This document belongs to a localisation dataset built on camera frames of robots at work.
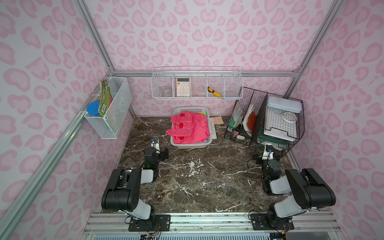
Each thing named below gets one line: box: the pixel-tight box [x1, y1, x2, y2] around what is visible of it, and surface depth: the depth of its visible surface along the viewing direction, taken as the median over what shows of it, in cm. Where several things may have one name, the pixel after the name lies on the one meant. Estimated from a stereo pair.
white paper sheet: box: [210, 117, 217, 140], surface depth 112 cm
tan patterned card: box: [213, 116, 224, 125], surface depth 119 cm
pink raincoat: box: [166, 110, 211, 144], surface depth 101 cm
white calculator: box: [176, 77, 191, 97], surface depth 95 cm
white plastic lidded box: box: [263, 96, 303, 142], surface depth 93 cm
